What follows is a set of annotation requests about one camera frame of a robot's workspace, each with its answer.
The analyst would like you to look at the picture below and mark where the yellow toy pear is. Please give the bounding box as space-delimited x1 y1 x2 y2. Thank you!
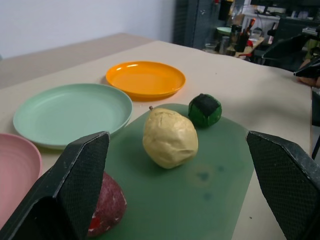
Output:
142 106 199 170

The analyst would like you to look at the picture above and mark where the red toy apple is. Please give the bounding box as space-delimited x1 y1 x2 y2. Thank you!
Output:
86 171 128 238

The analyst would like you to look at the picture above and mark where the green cutting mat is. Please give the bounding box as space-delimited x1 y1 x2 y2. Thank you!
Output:
98 103 256 240

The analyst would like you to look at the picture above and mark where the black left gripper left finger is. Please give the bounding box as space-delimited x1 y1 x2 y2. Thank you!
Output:
0 130 111 240

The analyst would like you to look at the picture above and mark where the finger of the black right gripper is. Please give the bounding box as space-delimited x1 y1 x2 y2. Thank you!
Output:
261 33 310 73
293 56 320 77

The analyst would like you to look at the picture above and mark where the mint green plastic plate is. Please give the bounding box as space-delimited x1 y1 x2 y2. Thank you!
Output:
12 83 133 150

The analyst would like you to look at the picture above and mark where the orange plastic plate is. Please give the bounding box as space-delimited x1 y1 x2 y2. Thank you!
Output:
105 60 187 102

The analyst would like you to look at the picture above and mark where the cluttered wooden workbench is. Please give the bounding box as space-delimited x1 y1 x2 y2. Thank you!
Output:
226 34 266 61

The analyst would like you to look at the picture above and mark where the pink plastic plate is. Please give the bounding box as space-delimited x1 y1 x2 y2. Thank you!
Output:
0 133 43 227

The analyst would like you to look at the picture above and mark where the green black ball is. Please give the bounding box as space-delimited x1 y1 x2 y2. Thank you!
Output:
187 93 223 129

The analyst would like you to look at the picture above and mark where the dark metal cabinet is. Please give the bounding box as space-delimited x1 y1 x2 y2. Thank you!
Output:
173 0 221 49

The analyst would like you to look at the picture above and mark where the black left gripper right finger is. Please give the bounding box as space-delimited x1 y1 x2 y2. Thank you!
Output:
245 130 320 240

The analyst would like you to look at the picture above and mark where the green bowl on shelf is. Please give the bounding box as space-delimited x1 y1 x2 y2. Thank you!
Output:
216 26 233 36

